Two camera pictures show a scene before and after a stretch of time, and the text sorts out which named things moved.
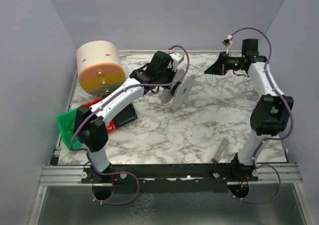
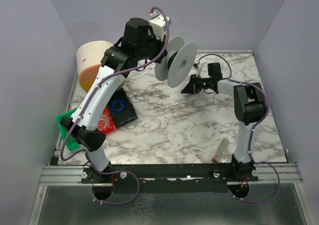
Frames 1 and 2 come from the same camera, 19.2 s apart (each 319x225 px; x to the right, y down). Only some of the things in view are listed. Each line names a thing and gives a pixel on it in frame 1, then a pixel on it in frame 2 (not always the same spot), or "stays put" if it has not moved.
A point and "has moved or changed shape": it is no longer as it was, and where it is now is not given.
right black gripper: x=223 y=63 -> x=194 y=84
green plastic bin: x=66 y=122 stays put
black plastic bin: x=127 y=115 stays put
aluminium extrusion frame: x=71 y=175 stays put
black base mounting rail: x=168 y=177 stays put
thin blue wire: x=204 y=74 has moved or changed shape
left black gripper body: x=172 y=73 -> x=161 y=52
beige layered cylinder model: x=101 y=70 stays put
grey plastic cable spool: x=179 y=93 -> x=178 y=62
